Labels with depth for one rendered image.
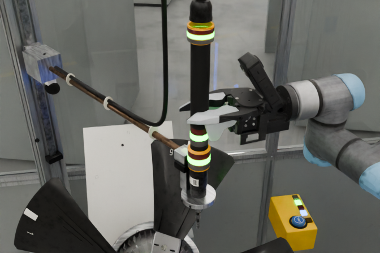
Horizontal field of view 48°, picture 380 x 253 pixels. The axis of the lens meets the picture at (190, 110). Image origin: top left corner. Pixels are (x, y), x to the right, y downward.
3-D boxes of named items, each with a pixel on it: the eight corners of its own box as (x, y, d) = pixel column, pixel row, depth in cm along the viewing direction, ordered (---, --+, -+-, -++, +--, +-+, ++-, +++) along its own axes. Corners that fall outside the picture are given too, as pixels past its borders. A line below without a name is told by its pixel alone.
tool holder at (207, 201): (167, 192, 88) (165, 154, 83) (191, 177, 92) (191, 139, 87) (198, 215, 82) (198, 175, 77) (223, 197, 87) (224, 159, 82)
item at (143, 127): (49, 71, 117) (48, 66, 117) (54, 70, 118) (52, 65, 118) (182, 157, 84) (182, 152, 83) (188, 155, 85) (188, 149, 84)
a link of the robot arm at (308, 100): (322, 90, 78) (298, 72, 85) (300, 94, 77) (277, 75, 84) (315, 125, 82) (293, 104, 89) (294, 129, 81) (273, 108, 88)
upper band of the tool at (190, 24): (181, 40, 69) (181, 24, 68) (200, 34, 72) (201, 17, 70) (200, 48, 67) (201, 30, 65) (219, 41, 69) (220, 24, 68)
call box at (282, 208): (267, 219, 147) (270, 196, 142) (294, 216, 149) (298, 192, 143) (283, 256, 134) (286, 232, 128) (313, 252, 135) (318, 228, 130)
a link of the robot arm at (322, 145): (330, 182, 86) (340, 137, 80) (293, 153, 94) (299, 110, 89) (358, 170, 89) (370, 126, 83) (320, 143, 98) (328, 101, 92)
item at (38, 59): (25, 74, 124) (18, 47, 120) (47, 67, 128) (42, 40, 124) (42, 86, 118) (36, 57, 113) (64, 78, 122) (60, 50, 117)
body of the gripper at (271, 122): (237, 147, 78) (295, 134, 82) (240, 106, 74) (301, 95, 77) (221, 125, 85) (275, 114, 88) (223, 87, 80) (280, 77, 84)
